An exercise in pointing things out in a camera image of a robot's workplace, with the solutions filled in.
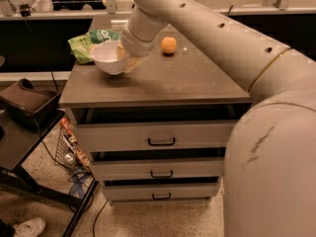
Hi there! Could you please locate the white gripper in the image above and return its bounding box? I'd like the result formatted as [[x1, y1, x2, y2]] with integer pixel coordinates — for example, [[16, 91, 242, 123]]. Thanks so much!
[[117, 22, 158, 73]]

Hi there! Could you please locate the white bowl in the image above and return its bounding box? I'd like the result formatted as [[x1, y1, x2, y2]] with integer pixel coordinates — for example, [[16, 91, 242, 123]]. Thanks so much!
[[91, 40, 127, 75]]

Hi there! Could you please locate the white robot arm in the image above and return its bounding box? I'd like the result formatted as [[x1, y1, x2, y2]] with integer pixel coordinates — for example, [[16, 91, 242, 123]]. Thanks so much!
[[121, 0, 316, 237]]

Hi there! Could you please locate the green rice chip bag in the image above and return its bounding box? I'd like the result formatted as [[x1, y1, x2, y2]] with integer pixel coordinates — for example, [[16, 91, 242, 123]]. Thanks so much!
[[68, 29, 119, 64]]

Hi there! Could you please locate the orange fruit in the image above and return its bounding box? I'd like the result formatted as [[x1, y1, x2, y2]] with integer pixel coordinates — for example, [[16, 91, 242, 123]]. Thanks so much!
[[160, 37, 177, 54]]

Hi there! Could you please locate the grey drawer cabinet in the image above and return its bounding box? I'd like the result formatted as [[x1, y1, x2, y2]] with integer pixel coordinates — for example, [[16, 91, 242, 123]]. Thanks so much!
[[59, 28, 252, 191]]

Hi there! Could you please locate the top grey drawer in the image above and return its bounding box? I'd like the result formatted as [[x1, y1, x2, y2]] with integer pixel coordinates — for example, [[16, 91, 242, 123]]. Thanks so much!
[[73, 120, 236, 152]]

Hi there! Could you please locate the grey drawer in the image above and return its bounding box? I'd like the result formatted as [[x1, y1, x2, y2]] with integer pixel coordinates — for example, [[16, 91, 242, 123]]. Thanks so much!
[[103, 184, 220, 202], [90, 158, 223, 181], [73, 120, 236, 152]]

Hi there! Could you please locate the middle grey drawer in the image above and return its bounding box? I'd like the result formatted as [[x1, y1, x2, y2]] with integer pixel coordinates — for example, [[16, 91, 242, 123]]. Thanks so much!
[[90, 158, 223, 181]]

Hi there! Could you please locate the bottom grey drawer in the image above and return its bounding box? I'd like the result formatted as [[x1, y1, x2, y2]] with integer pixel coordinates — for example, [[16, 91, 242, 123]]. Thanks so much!
[[103, 184, 220, 202]]

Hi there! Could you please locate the black side table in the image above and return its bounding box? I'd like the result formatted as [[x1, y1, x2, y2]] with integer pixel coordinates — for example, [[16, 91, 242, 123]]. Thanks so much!
[[0, 110, 98, 237]]

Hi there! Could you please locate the white shoe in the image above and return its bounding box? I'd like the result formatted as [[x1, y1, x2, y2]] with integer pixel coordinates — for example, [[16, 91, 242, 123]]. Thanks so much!
[[13, 217, 46, 237]]

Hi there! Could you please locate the wire basket with items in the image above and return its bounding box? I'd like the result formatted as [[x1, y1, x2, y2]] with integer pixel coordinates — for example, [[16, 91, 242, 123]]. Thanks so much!
[[55, 117, 90, 173]]

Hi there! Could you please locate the black floor cable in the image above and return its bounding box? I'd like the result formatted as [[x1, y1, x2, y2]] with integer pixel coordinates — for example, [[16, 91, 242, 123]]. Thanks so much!
[[92, 199, 109, 237]]

